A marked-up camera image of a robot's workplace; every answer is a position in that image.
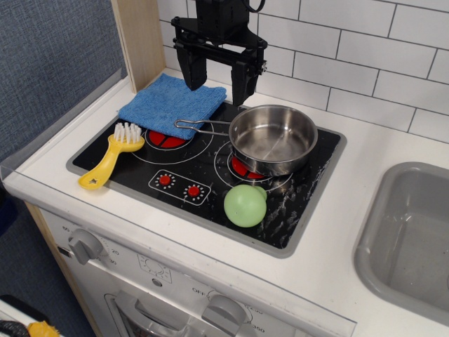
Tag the yellow object at corner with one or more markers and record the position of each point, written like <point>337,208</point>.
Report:
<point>42,329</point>

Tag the green plastic pear toy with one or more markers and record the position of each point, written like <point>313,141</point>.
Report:
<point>245,205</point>

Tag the grey left oven knob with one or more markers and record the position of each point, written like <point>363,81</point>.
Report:
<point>85,246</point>

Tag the grey right oven knob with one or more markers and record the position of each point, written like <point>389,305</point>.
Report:
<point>224,314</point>

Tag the black toy stove top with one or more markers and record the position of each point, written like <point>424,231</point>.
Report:
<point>190,178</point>

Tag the grey toy sink basin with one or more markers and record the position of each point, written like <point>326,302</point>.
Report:
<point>402,255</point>

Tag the yellow dish brush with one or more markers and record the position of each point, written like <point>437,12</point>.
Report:
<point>125,138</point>

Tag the blue folded cloth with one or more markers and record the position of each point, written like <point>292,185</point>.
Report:
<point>168,99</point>

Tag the grey oven knob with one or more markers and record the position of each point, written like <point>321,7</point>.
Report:
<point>224,314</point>
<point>85,246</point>

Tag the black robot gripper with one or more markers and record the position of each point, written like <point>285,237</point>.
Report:
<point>220,32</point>

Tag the toy oven door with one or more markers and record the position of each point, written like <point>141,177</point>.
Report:
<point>150,316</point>

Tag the wooden side post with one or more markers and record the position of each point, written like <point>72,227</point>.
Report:
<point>141,40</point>

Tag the stainless steel pot with handle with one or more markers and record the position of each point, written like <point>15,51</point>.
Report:
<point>270,140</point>

